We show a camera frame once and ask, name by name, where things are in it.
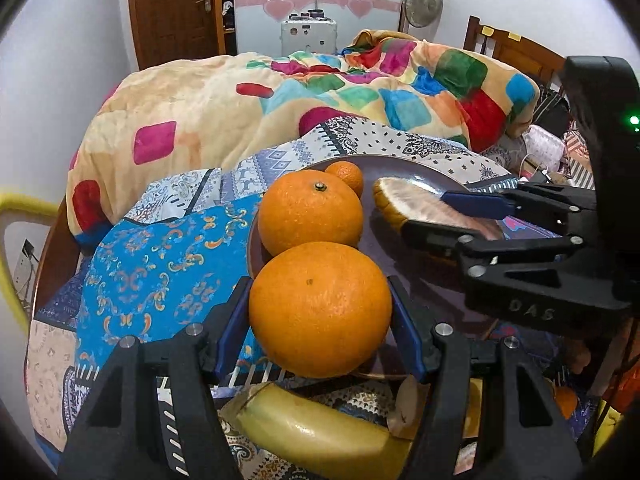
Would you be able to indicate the blue patchwork bedsheet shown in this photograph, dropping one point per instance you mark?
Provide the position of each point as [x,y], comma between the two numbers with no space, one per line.
[150,260]

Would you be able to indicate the black bag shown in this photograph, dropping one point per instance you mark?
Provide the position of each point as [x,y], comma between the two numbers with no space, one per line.
[552,110]

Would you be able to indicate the pink quilted bag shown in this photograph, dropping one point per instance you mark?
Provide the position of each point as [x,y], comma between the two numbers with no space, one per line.
[545,147]

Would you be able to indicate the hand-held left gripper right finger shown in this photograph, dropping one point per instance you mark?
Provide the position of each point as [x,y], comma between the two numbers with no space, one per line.
[406,332]

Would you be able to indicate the brown wooden door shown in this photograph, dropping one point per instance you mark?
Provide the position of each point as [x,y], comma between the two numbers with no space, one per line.
[170,10]

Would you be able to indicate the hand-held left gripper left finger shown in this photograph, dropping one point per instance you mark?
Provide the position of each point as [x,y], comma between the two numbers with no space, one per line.
[235,320]

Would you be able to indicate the person's right hand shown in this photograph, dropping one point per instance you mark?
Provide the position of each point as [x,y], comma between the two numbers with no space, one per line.
[580,356]

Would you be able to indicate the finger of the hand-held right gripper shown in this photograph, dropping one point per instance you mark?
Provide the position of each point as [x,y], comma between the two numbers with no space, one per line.
[435,235]
[475,202]

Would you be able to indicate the white box appliance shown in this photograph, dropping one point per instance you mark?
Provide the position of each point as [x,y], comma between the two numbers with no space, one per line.
[307,35]

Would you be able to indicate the colourful patched blanket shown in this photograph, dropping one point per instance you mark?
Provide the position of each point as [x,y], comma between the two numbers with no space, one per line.
[200,105]

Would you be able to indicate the brown bread slice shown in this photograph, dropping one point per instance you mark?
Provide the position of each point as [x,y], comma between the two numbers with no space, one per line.
[415,200]

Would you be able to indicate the brown round plate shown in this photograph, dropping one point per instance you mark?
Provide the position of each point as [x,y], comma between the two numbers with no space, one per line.
[375,252]

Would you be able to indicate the striped bag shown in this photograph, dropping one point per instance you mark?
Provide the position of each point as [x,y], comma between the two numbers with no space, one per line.
[577,160]

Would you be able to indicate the large orange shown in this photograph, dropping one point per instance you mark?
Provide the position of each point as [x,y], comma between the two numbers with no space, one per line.
[320,310]
[310,212]

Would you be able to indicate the small tangerine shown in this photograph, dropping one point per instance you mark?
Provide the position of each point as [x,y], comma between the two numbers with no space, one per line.
[349,176]
[565,401]

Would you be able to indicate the yellow banana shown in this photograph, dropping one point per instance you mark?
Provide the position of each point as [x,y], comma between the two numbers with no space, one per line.
[310,430]
[472,405]

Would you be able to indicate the wooden bed headboard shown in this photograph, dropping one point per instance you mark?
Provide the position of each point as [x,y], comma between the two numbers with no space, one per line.
[515,52]

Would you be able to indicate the wooden bed frame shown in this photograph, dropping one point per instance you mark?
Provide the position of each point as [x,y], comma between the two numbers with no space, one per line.
[50,260]

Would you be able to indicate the standing electric fan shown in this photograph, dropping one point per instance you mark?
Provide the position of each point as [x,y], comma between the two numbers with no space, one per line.
[422,2]

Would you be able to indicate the yellow padded tube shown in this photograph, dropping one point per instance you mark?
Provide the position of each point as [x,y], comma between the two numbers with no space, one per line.
[20,205]

